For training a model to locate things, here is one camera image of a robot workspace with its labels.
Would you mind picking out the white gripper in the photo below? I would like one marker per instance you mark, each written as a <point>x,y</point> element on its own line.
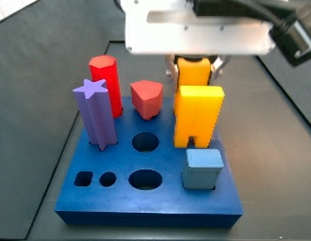
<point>163,27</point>

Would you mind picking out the yellow arch block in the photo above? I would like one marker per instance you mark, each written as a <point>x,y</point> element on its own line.
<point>194,72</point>

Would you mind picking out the blue shape sorter board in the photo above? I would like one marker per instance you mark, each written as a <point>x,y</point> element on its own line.
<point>128,185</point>

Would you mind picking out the large yellow notched block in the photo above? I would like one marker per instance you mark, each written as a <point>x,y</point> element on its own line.
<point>198,104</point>

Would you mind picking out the red pentagon block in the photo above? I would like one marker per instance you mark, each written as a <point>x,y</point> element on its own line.
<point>147,98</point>

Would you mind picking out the red hexagon block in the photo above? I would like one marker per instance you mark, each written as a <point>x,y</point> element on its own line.
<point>103,67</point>

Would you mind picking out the purple star block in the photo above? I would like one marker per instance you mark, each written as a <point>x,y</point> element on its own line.
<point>95,109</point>

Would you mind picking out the light blue square block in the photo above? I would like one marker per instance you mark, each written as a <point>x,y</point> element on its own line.
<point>202,169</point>

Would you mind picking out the black camera with cable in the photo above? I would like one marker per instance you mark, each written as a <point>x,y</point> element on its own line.
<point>290,18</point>

